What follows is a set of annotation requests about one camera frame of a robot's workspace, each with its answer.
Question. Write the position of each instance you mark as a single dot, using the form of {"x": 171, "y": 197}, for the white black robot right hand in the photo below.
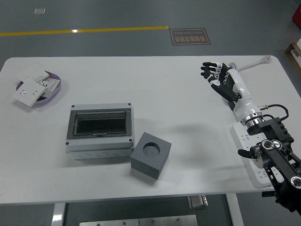
{"x": 237, "y": 91}

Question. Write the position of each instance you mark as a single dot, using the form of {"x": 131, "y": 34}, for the grey electrical box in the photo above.
{"x": 98, "y": 150}

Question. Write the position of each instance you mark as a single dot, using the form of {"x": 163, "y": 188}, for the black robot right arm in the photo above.
{"x": 277, "y": 150}

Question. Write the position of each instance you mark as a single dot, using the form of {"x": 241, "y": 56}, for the red box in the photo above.
{"x": 297, "y": 15}

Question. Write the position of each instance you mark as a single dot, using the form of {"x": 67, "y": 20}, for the grey cube with round hole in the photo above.
{"x": 141, "y": 168}

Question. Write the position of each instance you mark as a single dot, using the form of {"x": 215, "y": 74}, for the white power strip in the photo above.
{"x": 240, "y": 137}

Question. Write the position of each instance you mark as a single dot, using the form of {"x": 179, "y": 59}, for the wooden crate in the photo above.
{"x": 294, "y": 58}

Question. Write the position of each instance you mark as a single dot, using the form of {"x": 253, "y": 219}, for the brown floor sign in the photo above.
{"x": 190, "y": 36}

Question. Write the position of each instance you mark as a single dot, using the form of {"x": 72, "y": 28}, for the white table leg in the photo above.
{"x": 58, "y": 215}
{"x": 235, "y": 212}

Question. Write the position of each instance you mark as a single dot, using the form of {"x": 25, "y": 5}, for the white multi-socket plate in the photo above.
{"x": 50, "y": 86}

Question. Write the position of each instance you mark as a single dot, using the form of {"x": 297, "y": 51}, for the purple oval tray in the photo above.
{"x": 49, "y": 100}

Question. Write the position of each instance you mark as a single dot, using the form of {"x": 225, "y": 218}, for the white five-hole socket plate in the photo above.
{"x": 29, "y": 93}

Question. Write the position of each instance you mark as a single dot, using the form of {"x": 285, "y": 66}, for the small metal floor plate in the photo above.
{"x": 40, "y": 11}

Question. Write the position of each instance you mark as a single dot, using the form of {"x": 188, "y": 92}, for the grey metal base plate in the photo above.
{"x": 138, "y": 221}

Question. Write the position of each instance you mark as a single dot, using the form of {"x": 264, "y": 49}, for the white wall switch plate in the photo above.
{"x": 33, "y": 73}

